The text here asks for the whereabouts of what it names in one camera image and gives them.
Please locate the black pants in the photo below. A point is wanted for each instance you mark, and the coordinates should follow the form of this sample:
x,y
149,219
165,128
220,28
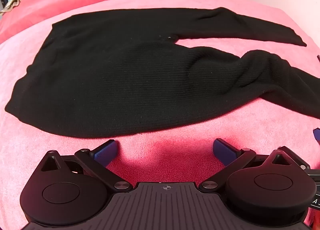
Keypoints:
x,y
130,77

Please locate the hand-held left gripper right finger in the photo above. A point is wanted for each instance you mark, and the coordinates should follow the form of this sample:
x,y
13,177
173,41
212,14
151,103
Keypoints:
x,y
223,152

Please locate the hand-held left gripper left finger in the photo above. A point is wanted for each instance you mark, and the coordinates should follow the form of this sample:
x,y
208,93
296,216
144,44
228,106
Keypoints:
x,y
106,150

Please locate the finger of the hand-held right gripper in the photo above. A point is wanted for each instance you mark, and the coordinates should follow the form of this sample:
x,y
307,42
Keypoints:
x,y
316,135
295,156

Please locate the beige cloth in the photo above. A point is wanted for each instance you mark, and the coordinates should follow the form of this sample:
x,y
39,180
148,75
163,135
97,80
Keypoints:
x,y
14,1

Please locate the light pink blanket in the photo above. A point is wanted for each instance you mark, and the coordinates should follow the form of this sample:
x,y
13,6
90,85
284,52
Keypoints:
x,y
160,142

